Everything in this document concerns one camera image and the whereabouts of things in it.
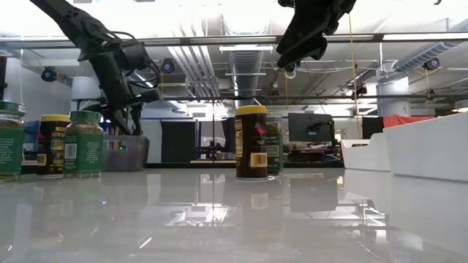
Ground white partition panel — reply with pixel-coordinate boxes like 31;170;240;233
140;119;162;164

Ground cluttered background desk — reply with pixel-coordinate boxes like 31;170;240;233
284;142;343;164

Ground black partition panel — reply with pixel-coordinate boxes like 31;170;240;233
160;120;198;164

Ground black ceiling-hung camera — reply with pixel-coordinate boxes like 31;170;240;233
284;60;304;80

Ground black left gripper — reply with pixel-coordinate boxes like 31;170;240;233
78;38;162;136

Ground black background scaffold frame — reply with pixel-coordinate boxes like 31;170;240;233
75;94;468;164

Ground black aluminium table frame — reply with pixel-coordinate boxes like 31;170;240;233
146;162;345;169

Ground white ceiling light fixture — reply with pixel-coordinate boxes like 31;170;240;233
219;45;274;52

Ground yellow lid spice jar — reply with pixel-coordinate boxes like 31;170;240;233
234;104;269;180
37;113;72;179

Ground white round column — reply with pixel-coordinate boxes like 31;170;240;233
70;75;102;114
377;78;412;118

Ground black left camera cable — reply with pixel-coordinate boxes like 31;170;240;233
116;31;162;91

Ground red cloth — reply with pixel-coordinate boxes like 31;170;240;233
382;115;437;129

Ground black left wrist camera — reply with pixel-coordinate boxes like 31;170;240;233
120;39;151;71

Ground black computer monitor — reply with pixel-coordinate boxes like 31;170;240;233
287;113;335;144

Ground white plastic bin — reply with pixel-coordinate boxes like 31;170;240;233
382;112;468;183
340;132;392;172

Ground blue partition screen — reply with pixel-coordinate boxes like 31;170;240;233
23;120;41;161

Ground grey overhead crossbar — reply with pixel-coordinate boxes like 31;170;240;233
0;33;468;50

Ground yellow hanging cord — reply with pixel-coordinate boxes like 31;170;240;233
346;14;363;140

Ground silver spiral duct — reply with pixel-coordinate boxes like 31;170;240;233
393;20;468;73

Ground dark grey cover cloth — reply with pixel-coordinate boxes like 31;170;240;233
221;117;237;153

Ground green lid spice jar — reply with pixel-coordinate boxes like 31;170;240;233
0;101;27;183
266;111;284;178
64;110;105;180

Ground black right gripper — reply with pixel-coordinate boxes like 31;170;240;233
276;0;358;69

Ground silver ribbed ventilation duct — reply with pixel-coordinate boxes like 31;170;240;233
228;49;265;107

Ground black cabinet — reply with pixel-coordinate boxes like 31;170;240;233
361;116;384;140

